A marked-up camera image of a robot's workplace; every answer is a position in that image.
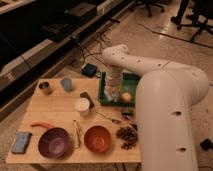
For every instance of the orange carrot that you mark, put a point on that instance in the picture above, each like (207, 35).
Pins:
(42, 124)

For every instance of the orange bowl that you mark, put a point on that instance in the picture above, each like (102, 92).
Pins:
(97, 139)

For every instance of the black object on floor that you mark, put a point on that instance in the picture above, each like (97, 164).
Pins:
(206, 144)

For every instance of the metal can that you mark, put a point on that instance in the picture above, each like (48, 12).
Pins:
(45, 88)

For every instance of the black office chair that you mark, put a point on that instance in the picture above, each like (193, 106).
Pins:
(202, 12)

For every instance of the black power adapter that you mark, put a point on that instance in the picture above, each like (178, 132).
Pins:
(89, 70)

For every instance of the orange ball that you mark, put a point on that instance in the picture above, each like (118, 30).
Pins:
(126, 97)

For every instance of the green plastic tray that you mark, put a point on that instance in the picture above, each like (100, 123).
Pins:
(129, 84)

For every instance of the purple bowl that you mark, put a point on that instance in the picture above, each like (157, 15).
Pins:
(54, 143)

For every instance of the dark small utensil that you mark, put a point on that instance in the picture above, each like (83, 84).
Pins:
(128, 118)

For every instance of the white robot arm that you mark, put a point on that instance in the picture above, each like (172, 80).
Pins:
(164, 97)

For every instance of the black box on shelf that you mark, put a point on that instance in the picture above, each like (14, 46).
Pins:
(71, 20)

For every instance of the light blue towel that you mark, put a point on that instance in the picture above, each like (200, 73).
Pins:
(112, 93)

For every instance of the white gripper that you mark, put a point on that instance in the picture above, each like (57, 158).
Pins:
(114, 77)

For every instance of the blue sponge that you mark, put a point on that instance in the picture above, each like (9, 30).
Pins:
(21, 142)

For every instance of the light blue cup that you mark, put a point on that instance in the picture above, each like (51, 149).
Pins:
(66, 84)

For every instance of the brown grape bunch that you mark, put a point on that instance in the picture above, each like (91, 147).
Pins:
(129, 137)

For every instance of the white cup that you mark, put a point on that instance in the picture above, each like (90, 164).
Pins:
(82, 106)

